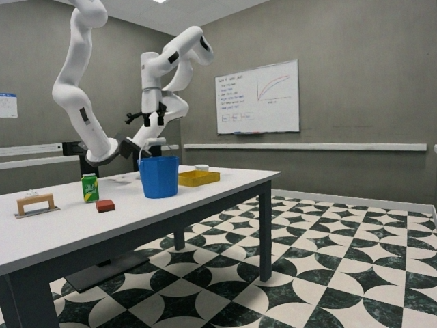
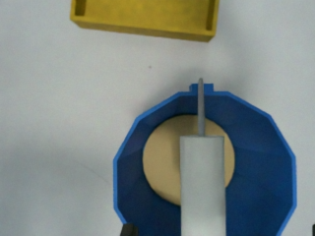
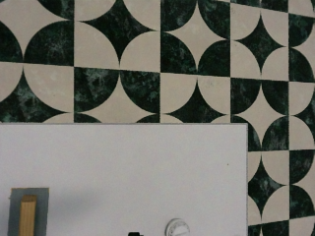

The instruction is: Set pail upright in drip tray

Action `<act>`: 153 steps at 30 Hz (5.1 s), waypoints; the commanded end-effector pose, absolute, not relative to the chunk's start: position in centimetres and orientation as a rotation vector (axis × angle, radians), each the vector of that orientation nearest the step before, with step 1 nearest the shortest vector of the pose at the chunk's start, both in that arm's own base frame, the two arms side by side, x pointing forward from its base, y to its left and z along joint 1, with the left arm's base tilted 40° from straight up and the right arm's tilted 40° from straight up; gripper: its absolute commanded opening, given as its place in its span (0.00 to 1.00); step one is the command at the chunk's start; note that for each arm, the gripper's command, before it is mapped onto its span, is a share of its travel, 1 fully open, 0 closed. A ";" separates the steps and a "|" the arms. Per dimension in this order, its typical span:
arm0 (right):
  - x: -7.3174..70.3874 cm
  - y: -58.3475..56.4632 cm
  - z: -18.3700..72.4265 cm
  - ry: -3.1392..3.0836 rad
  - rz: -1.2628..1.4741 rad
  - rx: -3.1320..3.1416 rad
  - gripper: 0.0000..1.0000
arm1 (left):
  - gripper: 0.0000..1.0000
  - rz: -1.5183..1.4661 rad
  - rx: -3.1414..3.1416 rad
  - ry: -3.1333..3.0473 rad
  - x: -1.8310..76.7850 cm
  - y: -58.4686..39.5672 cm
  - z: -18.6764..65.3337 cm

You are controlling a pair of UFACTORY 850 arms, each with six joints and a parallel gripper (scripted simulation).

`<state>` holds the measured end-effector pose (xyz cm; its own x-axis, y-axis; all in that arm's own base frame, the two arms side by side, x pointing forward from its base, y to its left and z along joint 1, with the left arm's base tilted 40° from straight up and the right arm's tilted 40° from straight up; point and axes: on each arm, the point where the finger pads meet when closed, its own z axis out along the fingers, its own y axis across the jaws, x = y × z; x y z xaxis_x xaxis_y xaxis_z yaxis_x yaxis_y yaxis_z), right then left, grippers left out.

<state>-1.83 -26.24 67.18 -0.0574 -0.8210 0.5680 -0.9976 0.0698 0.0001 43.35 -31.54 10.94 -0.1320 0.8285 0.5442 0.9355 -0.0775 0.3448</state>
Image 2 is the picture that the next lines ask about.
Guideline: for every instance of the yellow shallow tray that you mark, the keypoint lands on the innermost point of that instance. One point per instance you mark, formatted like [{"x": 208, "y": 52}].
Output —
[{"x": 194, "y": 20}]

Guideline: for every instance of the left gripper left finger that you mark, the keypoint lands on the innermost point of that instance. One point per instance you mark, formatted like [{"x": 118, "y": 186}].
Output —
[{"x": 128, "y": 229}]

